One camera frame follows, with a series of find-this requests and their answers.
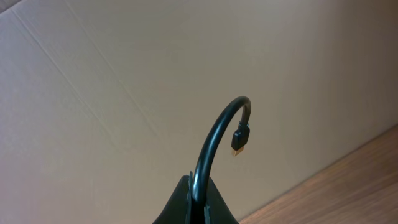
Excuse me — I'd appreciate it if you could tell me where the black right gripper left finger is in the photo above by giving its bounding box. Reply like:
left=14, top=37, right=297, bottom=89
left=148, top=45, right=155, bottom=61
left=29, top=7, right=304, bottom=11
left=153, top=174, right=193, bottom=224

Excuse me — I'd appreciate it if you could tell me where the short black cable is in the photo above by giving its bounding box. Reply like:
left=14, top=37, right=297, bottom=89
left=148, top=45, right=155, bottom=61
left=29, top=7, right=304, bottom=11
left=191, top=95, right=252, bottom=206

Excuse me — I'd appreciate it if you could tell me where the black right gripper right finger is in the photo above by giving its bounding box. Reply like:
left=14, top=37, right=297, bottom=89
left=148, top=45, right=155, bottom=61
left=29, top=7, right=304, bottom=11
left=204, top=178, right=239, bottom=224

